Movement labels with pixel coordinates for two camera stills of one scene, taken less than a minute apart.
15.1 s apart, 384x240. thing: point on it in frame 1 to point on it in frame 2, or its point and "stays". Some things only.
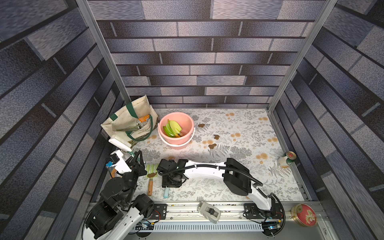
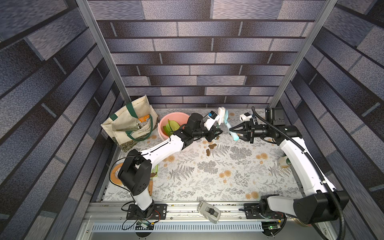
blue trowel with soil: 166,192 to 232,134
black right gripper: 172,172 to 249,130
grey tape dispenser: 211,213 stays
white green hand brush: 123,145 to 221,113
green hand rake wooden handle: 151,171 stays
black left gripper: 136,167 to 211,133
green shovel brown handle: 169,130 stays
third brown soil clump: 212,146 stays
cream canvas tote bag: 133,124 stays
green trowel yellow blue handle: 168,132 stays
